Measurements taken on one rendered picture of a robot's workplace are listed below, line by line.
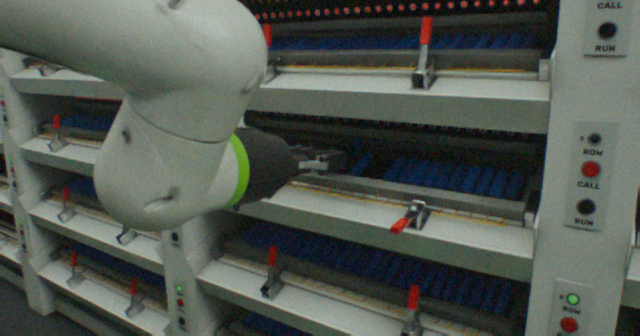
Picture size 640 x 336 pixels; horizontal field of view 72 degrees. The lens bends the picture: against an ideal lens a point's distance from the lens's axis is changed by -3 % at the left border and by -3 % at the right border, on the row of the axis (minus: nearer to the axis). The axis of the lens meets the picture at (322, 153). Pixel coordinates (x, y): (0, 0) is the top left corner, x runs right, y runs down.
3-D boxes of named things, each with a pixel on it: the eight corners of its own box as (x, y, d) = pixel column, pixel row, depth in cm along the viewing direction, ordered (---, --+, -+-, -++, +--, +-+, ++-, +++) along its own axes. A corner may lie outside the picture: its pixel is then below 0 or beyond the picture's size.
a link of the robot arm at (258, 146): (188, 208, 54) (246, 222, 49) (192, 110, 53) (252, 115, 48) (224, 201, 59) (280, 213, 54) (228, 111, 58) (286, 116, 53)
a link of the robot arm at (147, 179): (59, 192, 43) (117, 268, 39) (95, 78, 39) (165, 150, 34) (173, 178, 55) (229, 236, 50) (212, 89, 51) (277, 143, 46)
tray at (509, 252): (532, 284, 56) (536, 227, 51) (196, 203, 88) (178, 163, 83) (555, 189, 70) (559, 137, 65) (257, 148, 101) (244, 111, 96)
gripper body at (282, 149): (281, 137, 53) (322, 135, 61) (228, 131, 57) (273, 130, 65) (277, 199, 54) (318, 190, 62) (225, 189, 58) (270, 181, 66)
